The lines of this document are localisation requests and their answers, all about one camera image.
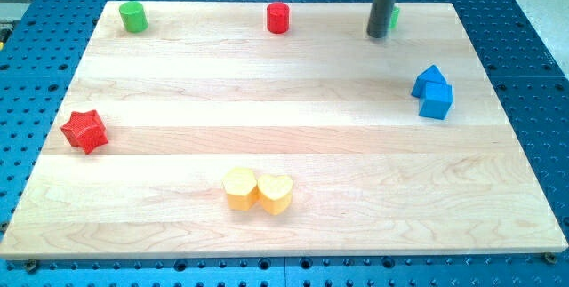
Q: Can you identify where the red cylinder block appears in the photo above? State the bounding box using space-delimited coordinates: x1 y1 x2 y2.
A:
266 2 290 34

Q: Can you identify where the green cylinder block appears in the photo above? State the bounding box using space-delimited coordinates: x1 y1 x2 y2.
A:
119 1 148 33

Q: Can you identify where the green block behind rod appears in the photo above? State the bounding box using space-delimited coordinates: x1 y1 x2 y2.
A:
389 6 400 29

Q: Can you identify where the blue triangular block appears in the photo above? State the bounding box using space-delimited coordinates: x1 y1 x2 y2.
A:
411 65 447 98

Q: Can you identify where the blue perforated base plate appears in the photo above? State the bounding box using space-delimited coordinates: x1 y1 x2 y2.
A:
1 0 568 286

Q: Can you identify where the red star block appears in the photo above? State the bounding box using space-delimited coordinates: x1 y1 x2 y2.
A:
60 110 108 155

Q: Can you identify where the light wooden board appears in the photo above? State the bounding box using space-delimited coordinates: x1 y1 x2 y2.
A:
1 1 567 259

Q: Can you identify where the yellow hexagon block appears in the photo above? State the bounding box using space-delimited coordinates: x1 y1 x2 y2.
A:
221 167 258 211

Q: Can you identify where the yellow heart block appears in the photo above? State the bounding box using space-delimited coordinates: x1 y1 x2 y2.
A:
257 174 293 215

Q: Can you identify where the blue cube block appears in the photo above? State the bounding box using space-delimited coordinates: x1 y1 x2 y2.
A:
419 82 453 120

